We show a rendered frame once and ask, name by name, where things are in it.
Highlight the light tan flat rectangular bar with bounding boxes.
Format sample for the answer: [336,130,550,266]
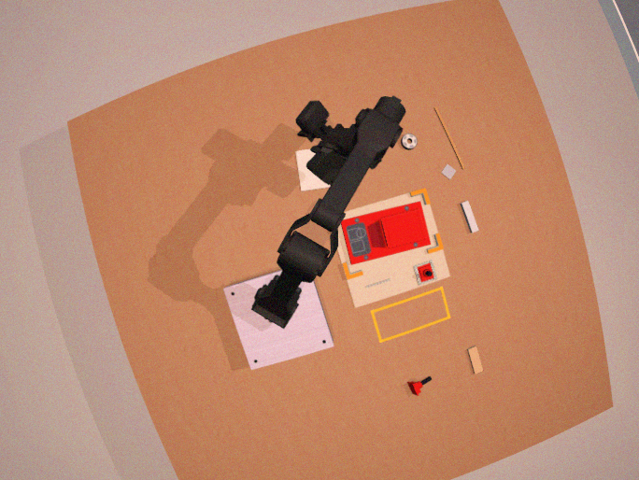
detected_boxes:
[467,346,483,374]

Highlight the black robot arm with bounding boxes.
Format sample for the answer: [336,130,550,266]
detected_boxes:
[251,96,405,329]

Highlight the yellow rectangular frame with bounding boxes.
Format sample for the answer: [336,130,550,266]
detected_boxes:
[371,287,450,343]

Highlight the thin orange rod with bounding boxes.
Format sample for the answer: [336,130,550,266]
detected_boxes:
[434,107,464,170]

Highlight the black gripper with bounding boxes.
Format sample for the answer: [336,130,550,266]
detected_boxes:
[296,101,358,157]

